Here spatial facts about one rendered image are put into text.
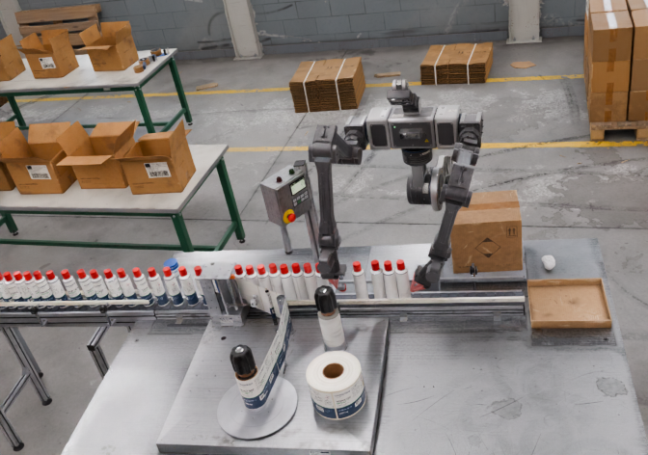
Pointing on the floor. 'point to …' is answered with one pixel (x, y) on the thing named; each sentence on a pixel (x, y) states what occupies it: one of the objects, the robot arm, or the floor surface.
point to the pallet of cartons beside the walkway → (616, 57)
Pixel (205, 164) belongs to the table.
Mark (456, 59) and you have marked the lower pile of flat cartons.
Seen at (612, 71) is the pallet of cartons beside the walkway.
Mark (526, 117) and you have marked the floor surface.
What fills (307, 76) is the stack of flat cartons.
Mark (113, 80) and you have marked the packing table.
